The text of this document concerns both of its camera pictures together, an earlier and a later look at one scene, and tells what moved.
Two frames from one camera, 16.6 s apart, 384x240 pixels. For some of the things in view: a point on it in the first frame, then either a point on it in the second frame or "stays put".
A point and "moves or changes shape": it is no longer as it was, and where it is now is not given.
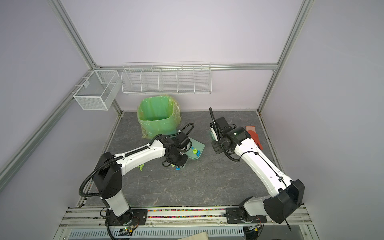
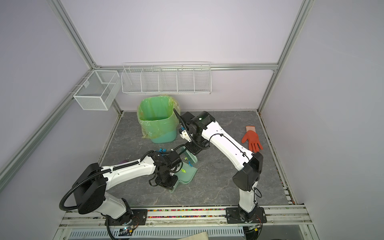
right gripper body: [218, 146] → [195, 147]
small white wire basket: [97, 92] stays put
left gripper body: [178, 159] → [167, 180]
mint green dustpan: [195, 151] moves or changes shape
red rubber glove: [251, 130] stays put
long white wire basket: [169, 78] stays put
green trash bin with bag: [158, 115] stays put
